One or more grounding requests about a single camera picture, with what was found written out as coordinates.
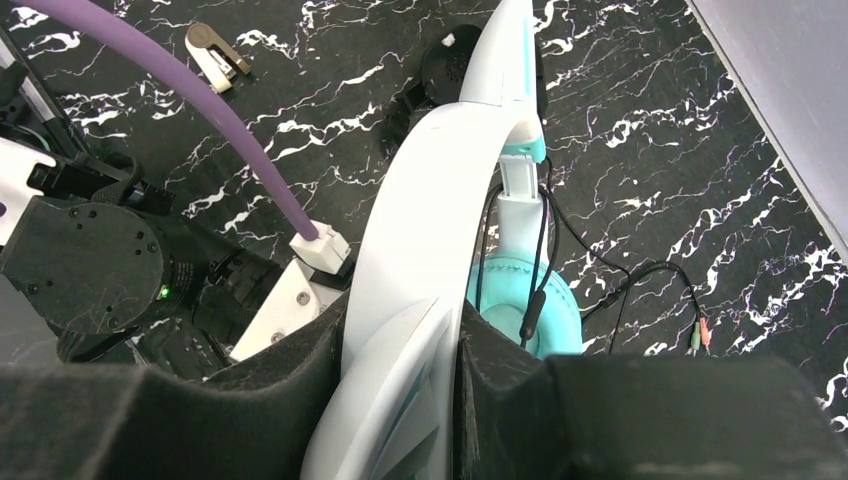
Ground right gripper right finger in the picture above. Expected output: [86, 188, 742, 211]
[453, 306, 847, 479]

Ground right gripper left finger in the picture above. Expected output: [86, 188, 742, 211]
[1, 297, 347, 479]

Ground teal cat-ear headphones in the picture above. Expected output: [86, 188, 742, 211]
[301, 1, 582, 479]

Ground black headphones' cable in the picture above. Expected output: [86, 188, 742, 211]
[543, 185, 713, 355]

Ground black headphones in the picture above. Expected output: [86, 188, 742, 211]
[382, 17, 548, 152]

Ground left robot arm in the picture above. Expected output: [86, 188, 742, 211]
[1, 34, 282, 381]

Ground small tan white clip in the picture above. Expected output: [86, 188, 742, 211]
[184, 22, 251, 93]

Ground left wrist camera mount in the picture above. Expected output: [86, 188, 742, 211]
[229, 221, 356, 362]

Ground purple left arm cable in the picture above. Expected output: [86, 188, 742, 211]
[13, 0, 323, 242]

